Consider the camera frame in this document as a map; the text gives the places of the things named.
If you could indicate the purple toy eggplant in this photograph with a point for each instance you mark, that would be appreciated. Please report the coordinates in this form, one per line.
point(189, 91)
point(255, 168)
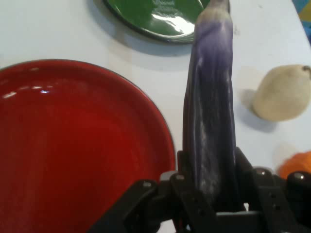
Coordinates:
point(211, 97)

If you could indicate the green enamel plate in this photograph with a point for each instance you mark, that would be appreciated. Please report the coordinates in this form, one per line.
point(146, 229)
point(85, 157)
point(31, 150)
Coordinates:
point(150, 17)

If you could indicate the orange toy tangerine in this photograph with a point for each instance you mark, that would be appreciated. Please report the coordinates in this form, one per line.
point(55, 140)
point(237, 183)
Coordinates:
point(294, 162)

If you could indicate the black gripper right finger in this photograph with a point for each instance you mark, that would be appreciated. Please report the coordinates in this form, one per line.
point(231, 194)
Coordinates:
point(274, 201)

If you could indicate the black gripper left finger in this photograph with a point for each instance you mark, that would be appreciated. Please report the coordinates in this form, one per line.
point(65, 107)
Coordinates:
point(170, 204)

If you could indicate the beige toy pear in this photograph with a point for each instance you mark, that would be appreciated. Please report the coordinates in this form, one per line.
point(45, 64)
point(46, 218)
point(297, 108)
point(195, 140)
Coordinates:
point(281, 94)

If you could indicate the red enamel plate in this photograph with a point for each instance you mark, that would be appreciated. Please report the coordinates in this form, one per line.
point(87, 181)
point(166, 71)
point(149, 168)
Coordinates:
point(73, 145)

